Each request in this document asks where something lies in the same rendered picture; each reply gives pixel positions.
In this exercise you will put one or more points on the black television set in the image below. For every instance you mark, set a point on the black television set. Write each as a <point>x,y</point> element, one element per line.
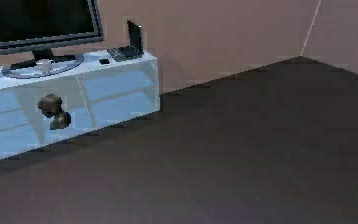
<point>37,20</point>

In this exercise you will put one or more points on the black open laptop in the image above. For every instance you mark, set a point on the black open laptop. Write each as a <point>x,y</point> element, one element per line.
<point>130,46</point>

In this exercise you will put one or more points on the white television stand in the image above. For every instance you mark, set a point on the white television stand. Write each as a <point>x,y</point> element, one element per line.
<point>113,96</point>

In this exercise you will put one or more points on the white cup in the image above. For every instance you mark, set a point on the white cup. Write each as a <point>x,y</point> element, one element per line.
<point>44,65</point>

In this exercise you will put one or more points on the small black box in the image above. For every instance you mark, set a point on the small black box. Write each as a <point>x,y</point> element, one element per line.
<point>104,61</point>

